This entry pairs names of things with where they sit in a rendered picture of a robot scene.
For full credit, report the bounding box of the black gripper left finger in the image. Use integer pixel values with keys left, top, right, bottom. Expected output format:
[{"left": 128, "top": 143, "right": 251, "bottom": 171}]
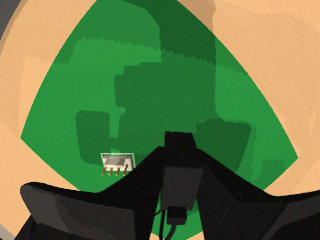
[{"left": 20, "top": 145, "right": 164, "bottom": 240}]

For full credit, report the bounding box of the black cooling fan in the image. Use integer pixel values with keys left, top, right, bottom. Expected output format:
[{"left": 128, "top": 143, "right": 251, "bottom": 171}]
[{"left": 15, "top": 215, "right": 37, "bottom": 240}]

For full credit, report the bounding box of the green circuit board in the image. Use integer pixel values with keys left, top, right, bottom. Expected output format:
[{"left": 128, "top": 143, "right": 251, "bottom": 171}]
[{"left": 20, "top": 0, "right": 297, "bottom": 193}]

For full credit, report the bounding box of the black plug with cable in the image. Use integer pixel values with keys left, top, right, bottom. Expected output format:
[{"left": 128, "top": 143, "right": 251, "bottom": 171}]
[{"left": 156, "top": 132, "right": 204, "bottom": 240}]

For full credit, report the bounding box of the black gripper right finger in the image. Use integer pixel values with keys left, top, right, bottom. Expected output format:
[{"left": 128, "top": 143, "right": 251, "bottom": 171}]
[{"left": 196, "top": 149, "right": 320, "bottom": 240}]

